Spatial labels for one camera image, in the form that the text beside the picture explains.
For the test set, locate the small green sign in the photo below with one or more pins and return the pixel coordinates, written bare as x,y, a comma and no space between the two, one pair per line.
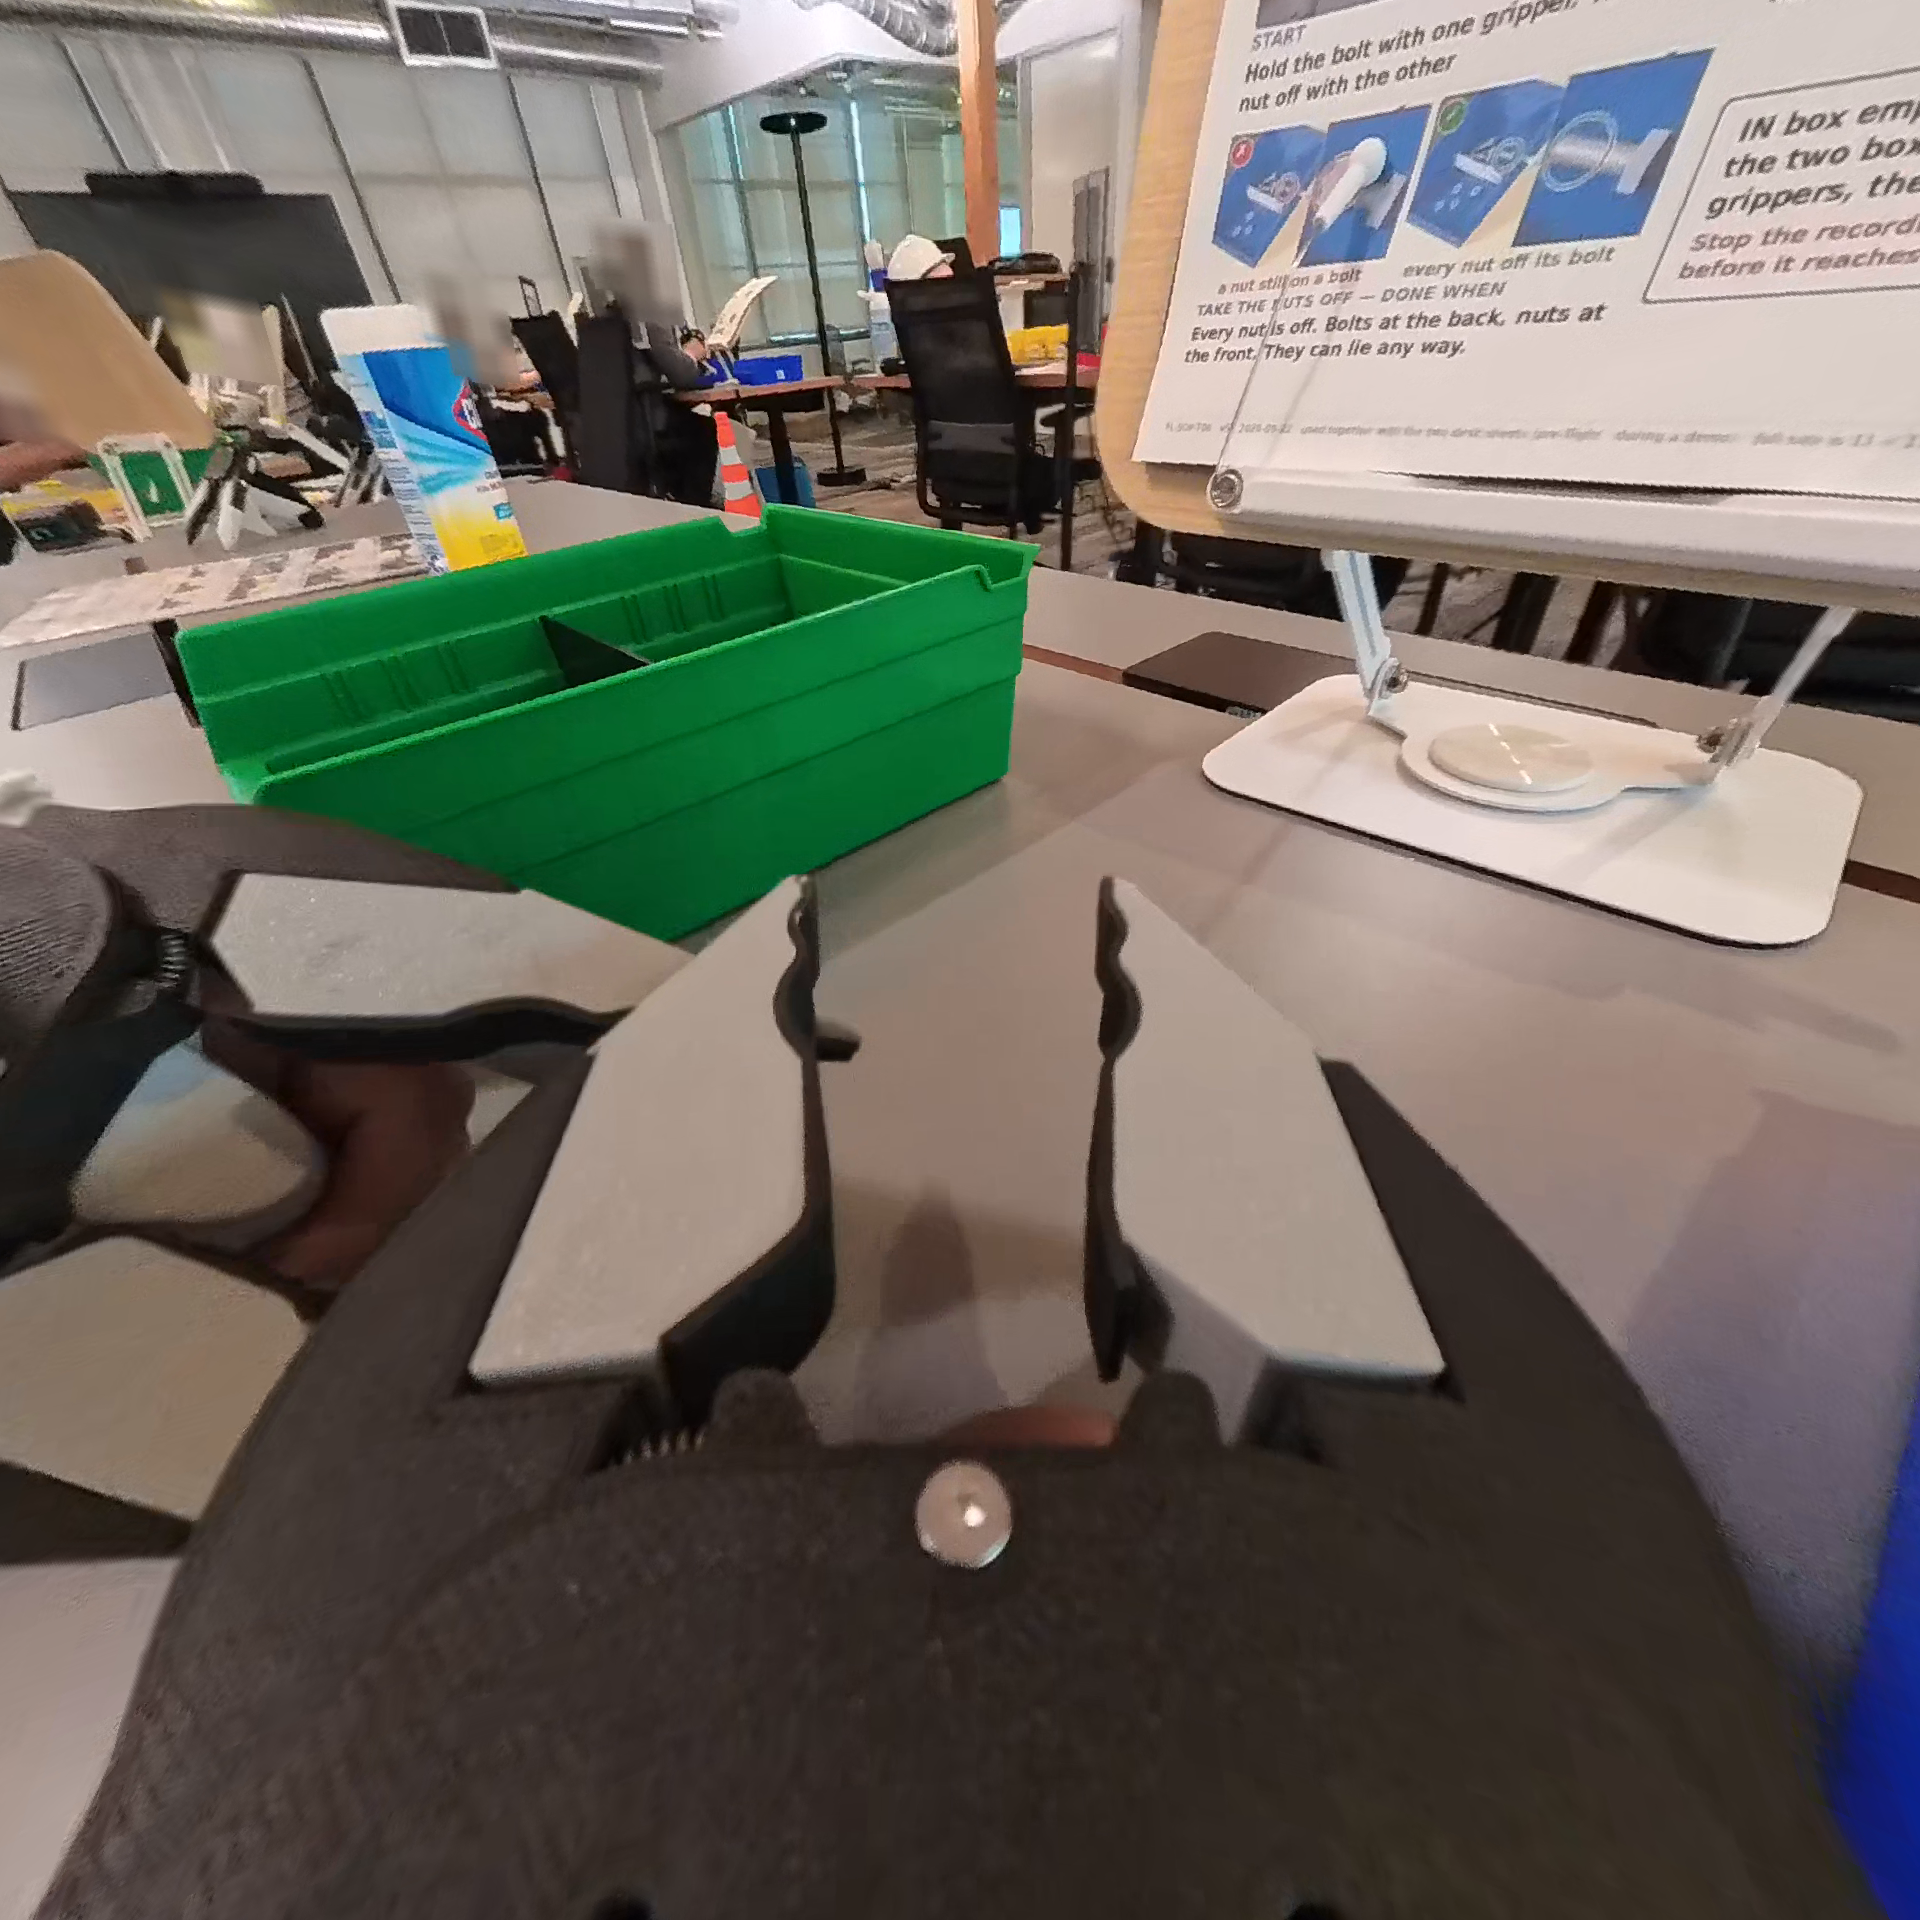
150,483

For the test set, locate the white cap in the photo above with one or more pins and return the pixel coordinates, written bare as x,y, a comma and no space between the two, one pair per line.
916,259

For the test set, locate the black wall screen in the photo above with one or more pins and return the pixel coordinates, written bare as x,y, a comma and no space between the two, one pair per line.
182,247

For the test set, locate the black floor lamp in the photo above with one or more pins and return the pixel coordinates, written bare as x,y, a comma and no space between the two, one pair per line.
795,121

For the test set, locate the person's left hand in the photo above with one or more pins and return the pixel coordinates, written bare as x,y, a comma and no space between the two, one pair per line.
390,1142

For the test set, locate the white ceiling vent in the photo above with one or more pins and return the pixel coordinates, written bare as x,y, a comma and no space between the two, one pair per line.
442,33

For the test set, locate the silver air duct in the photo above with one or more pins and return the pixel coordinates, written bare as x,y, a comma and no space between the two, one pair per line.
299,25

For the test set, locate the small blue bin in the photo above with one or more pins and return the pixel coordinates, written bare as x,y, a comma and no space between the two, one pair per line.
763,372

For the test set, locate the printed instruction sheet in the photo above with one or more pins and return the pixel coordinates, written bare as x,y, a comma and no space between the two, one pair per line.
1499,398

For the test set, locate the blue plastic bin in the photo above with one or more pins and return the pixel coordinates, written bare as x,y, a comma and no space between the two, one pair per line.
1890,1770

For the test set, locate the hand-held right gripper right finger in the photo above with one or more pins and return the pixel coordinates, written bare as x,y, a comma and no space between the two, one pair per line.
1275,1201

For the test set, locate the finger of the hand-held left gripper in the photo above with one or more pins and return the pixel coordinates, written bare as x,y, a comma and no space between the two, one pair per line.
420,945

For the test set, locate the wooden board stand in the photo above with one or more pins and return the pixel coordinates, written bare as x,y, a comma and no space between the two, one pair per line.
89,359

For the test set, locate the white disinfecting wipes canister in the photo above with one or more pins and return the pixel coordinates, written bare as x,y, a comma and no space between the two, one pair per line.
434,452

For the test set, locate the printed paper strip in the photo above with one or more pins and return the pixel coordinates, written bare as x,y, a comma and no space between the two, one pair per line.
225,586

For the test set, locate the black office chair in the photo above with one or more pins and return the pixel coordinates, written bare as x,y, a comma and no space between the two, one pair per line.
960,359

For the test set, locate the green plastic bin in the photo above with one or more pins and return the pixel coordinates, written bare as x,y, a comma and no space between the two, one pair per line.
674,811

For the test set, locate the orange traffic cone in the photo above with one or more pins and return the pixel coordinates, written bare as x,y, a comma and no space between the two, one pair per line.
734,489

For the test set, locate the yellow box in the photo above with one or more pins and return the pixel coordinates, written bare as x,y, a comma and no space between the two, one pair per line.
1035,347

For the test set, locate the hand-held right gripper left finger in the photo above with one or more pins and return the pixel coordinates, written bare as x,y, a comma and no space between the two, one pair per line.
660,1186

